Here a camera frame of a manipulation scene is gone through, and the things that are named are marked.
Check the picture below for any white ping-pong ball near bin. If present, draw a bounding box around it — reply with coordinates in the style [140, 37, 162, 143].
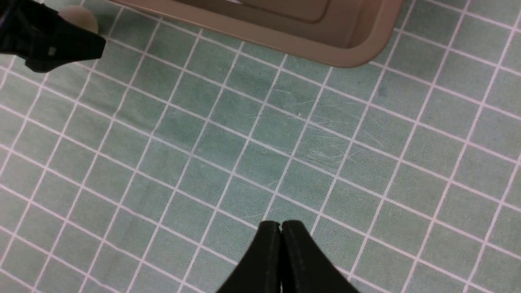
[58, 5, 99, 34]

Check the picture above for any green checkered tablecloth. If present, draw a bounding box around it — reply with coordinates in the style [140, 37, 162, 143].
[0, 0, 521, 293]

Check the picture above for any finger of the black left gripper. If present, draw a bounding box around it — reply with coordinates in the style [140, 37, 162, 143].
[0, 0, 106, 74]

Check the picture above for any olive green plastic bin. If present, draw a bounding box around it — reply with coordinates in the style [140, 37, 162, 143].
[117, 0, 403, 68]

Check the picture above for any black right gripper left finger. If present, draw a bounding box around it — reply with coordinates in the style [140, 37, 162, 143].
[217, 221, 281, 293]

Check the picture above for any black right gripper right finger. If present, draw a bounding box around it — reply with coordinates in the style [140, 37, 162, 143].
[281, 220, 358, 293]

